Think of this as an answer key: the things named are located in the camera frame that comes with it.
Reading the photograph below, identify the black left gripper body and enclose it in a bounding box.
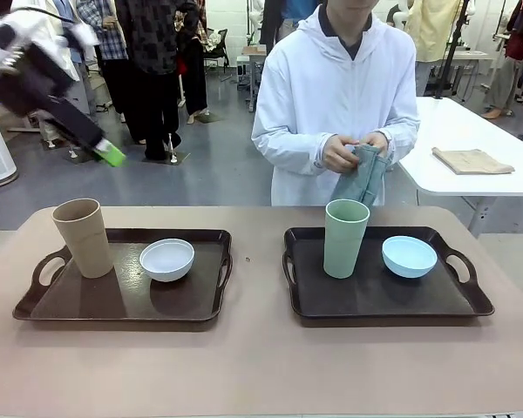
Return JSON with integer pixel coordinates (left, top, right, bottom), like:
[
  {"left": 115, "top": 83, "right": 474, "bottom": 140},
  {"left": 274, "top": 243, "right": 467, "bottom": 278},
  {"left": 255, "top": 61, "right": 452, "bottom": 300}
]
[{"left": 0, "top": 43, "right": 78, "bottom": 118}]

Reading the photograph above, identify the beige cloth mat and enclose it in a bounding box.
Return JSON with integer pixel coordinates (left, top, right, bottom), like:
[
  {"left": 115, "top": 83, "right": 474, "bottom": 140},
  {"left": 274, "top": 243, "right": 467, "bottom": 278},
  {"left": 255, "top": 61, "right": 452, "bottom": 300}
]
[{"left": 431, "top": 147, "right": 516, "bottom": 177}]

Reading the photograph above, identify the tall beige cup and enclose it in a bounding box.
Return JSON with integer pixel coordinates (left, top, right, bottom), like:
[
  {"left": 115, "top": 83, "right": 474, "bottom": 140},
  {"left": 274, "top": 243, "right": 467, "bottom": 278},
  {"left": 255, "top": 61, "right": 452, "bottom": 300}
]
[{"left": 51, "top": 198, "right": 116, "bottom": 280}]

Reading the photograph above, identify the light blue bowl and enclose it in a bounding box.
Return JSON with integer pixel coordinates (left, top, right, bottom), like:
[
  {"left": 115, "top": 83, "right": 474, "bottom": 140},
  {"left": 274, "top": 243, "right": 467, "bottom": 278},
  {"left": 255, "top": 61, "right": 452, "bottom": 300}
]
[{"left": 381, "top": 234, "right": 438, "bottom": 279}]

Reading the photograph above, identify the white bowl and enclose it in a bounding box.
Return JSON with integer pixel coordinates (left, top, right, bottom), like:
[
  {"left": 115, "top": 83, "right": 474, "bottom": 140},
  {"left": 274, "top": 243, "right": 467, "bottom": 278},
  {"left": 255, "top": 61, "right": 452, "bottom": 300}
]
[{"left": 139, "top": 238, "right": 196, "bottom": 283}]

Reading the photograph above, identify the green cloth mat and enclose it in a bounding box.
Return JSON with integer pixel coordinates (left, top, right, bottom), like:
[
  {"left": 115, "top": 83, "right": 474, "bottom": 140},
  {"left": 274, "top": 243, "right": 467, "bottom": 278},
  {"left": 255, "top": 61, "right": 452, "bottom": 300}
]
[{"left": 330, "top": 145, "right": 391, "bottom": 206}]

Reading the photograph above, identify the tall green cup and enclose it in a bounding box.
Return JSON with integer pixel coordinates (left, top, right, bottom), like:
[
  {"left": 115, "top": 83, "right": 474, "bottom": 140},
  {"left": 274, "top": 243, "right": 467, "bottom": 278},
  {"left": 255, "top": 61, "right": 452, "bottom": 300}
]
[{"left": 323, "top": 199, "right": 371, "bottom": 280}]

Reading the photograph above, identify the person's left forearm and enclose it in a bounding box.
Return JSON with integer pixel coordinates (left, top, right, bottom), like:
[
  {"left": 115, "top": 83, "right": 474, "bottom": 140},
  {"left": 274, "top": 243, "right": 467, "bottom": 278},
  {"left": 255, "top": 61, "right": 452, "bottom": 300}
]
[{"left": 382, "top": 119, "right": 421, "bottom": 165}]

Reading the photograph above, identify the person's right forearm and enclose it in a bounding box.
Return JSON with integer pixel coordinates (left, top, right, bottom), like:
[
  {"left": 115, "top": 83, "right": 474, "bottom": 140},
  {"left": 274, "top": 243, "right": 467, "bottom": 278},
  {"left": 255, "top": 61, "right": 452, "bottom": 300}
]
[{"left": 251, "top": 124, "right": 332, "bottom": 176}]

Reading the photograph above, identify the dark brown serving tray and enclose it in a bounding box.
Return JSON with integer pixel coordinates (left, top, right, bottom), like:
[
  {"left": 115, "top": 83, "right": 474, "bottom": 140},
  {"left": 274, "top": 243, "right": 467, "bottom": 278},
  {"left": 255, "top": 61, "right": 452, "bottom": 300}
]
[
  {"left": 282, "top": 226, "right": 495, "bottom": 320},
  {"left": 12, "top": 227, "right": 234, "bottom": 324}
]

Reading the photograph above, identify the person's left hand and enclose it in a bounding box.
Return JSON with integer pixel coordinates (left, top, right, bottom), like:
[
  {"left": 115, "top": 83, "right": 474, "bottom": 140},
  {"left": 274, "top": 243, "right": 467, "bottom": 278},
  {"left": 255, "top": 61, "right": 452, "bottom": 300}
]
[{"left": 359, "top": 132, "right": 390, "bottom": 154}]

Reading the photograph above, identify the person's right hand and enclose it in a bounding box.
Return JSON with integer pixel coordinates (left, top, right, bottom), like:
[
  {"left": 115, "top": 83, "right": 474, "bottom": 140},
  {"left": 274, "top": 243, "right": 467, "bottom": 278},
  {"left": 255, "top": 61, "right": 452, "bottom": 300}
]
[{"left": 321, "top": 134, "right": 361, "bottom": 173}]

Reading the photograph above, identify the mannequin in white shirt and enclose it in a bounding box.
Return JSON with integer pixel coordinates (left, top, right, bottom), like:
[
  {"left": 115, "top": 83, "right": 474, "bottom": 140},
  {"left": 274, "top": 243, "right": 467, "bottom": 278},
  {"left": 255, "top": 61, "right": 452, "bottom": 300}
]
[{"left": 24, "top": 0, "right": 101, "bottom": 163}]

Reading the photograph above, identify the mannequin in plaid shirt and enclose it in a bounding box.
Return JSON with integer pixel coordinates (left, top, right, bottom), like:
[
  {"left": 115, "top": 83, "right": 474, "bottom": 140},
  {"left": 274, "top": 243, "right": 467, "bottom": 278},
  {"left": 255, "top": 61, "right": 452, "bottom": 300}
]
[{"left": 85, "top": 0, "right": 130, "bottom": 112}]

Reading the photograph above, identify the large white table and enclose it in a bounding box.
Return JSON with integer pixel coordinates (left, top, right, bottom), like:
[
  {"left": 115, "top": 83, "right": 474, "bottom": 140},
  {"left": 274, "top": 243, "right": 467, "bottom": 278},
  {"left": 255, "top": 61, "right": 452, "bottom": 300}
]
[{"left": 397, "top": 96, "right": 523, "bottom": 239}]

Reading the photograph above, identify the mannequin in dark patterned shirt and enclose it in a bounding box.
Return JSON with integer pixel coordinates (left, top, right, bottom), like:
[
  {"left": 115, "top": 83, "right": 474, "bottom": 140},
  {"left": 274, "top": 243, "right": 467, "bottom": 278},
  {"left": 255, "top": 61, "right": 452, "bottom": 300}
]
[{"left": 114, "top": 0, "right": 185, "bottom": 162}]

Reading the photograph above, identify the mannequin in black coat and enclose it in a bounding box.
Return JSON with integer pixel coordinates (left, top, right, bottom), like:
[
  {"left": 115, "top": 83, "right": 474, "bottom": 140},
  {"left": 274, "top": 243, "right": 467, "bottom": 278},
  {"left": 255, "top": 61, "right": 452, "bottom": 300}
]
[{"left": 173, "top": 0, "right": 211, "bottom": 126}]

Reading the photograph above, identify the mannequin in dark red garment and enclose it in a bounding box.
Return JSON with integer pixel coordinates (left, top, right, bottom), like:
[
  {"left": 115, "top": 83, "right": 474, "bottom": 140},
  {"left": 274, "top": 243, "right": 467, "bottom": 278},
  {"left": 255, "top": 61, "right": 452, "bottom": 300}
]
[{"left": 482, "top": 0, "right": 523, "bottom": 121}]

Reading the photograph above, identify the black office chair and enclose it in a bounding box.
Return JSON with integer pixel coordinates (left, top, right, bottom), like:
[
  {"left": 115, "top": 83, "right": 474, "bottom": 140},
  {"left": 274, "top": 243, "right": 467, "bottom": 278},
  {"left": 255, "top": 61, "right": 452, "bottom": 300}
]
[{"left": 201, "top": 27, "right": 230, "bottom": 70}]

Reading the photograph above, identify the black stand pole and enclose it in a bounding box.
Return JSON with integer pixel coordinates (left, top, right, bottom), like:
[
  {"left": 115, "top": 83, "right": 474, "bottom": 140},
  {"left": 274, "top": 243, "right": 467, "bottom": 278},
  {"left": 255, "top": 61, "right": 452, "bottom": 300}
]
[{"left": 433, "top": 0, "right": 470, "bottom": 100}]

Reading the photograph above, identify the grey desk with brown top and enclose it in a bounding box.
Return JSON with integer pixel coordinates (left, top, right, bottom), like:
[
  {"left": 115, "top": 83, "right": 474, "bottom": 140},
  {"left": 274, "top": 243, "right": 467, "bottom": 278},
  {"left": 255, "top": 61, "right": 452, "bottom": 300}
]
[{"left": 236, "top": 44, "right": 268, "bottom": 116}]

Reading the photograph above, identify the mannequin in yellow shirt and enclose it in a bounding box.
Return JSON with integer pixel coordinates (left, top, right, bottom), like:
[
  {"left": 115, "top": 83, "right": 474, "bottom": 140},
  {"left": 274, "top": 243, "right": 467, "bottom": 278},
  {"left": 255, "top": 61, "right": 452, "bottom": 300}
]
[{"left": 404, "top": 0, "right": 465, "bottom": 98}]

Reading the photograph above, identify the mannequin in beige trousers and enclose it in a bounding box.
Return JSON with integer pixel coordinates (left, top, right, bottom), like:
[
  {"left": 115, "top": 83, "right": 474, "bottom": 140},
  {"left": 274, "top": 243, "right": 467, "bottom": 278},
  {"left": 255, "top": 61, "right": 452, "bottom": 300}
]
[{"left": 259, "top": 0, "right": 328, "bottom": 44}]

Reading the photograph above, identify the person in white jacket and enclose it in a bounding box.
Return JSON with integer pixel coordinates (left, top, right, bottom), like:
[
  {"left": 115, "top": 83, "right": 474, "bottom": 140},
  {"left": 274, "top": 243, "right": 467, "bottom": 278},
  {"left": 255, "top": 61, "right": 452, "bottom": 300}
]
[{"left": 251, "top": 0, "right": 421, "bottom": 206}]

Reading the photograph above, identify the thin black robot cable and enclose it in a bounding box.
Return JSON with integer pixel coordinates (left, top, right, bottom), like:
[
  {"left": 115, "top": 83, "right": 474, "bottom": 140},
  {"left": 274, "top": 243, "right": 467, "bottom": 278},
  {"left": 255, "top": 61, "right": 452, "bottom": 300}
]
[{"left": 21, "top": 7, "right": 86, "bottom": 30}]

